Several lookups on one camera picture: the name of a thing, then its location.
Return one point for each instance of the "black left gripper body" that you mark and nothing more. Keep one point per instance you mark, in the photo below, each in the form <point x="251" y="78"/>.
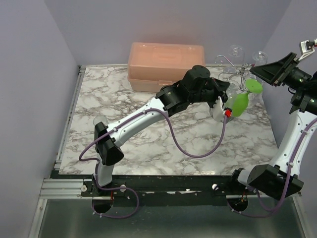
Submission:
<point x="210" y="93"/>

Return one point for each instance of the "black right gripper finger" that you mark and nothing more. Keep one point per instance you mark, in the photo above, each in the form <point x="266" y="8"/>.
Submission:
<point x="268" y="74"/>
<point x="280" y="66"/>

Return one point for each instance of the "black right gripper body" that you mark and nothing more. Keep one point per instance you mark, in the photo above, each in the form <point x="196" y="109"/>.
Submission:
<point x="294" y="77"/>

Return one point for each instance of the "clear stemmed wine glass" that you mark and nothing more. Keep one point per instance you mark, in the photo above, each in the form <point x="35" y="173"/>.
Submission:
<point x="260" y="58"/>

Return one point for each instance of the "tall clear wine glass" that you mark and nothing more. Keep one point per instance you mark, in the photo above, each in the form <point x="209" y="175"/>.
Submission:
<point x="235" y="59"/>

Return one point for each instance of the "green plastic goblet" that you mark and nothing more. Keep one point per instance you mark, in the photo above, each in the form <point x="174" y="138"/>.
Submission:
<point x="245" y="98"/>

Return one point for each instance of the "small clear glass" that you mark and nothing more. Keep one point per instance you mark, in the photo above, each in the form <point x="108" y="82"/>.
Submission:
<point x="99" y="119"/>

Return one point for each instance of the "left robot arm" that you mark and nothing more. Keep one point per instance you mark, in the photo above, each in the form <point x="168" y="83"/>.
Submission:
<point x="197" y="86"/>

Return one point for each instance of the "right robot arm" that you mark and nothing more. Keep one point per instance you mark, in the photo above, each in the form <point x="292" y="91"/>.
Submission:
<point x="279" y="178"/>

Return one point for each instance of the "pink plastic storage box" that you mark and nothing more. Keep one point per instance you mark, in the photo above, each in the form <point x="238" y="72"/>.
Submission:
<point x="153" y="65"/>

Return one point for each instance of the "chrome wire wine glass rack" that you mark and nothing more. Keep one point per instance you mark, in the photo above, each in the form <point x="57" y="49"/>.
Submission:
<point x="241" y="86"/>

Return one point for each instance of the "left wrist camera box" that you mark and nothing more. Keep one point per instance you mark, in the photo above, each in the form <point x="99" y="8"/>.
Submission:
<point x="218" y="112"/>

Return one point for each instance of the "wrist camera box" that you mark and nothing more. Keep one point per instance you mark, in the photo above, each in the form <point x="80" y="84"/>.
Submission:
<point x="307" y="48"/>
<point x="218" y="112"/>

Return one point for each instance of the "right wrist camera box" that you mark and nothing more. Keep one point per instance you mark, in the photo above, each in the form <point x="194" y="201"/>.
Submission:
<point x="307" y="48"/>

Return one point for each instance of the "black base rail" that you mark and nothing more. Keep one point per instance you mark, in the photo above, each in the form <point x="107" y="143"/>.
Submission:
<point x="163" y="191"/>

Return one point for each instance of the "aluminium table frame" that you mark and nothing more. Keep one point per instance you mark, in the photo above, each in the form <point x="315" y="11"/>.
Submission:
<point x="41" y="205"/>

